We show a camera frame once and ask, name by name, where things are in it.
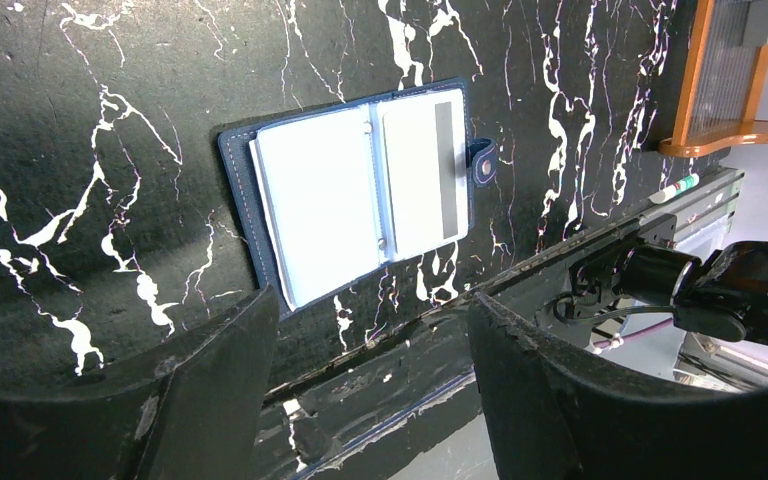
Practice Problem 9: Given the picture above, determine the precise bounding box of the orange wooden tiered rack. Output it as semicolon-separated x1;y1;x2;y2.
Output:
658;1;768;158

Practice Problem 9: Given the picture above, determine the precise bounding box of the green white marker pen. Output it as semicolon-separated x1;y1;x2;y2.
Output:
649;173;700;205

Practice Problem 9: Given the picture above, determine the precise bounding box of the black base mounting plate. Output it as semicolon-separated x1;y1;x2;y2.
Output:
250;214;676;479

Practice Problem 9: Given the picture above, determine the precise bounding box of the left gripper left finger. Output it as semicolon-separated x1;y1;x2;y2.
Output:
0;287;280;479

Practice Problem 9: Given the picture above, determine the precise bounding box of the white striped credit card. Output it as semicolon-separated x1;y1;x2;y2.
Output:
377;89;469;260

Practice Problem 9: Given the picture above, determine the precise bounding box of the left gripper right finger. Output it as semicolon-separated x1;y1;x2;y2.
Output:
468;293;768;479

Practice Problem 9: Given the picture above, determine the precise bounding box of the blue leather card holder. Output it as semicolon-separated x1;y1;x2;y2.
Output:
217;78;498;316

